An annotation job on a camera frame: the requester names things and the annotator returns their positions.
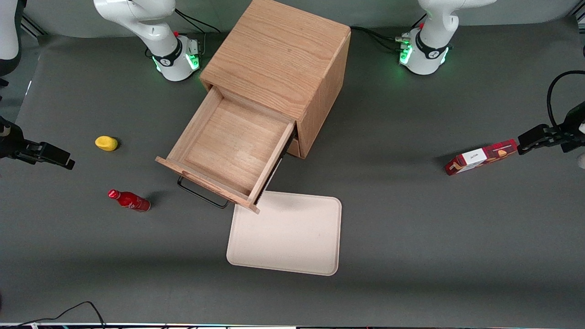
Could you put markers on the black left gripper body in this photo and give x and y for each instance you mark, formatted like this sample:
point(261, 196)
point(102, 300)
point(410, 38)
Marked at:
point(568, 134)

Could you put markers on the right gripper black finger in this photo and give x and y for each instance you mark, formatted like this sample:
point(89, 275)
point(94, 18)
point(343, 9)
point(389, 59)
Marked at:
point(57, 155)
point(28, 159)

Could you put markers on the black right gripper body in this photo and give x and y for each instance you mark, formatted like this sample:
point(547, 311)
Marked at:
point(13, 145)

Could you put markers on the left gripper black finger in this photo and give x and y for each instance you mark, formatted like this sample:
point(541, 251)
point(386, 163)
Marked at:
point(534, 138)
point(555, 141)

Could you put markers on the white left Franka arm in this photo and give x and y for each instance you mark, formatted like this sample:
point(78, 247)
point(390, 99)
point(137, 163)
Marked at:
point(429, 50)

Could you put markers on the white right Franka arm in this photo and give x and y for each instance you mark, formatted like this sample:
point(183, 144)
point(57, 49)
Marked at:
point(155, 27)

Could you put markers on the small yellow lemon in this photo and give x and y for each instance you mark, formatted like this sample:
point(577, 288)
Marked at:
point(106, 143)

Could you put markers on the red tartan shortbread box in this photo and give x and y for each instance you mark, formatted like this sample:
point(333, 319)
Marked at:
point(480, 157)

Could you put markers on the red soda bottle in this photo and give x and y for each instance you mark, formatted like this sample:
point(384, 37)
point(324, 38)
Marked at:
point(132, 201)

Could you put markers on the light oak wooden cabinet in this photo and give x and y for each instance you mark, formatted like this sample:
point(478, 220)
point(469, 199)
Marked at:
point(274, 55)

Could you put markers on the cream rectangular tray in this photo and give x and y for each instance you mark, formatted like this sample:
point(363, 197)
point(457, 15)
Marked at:
point(285, 235)

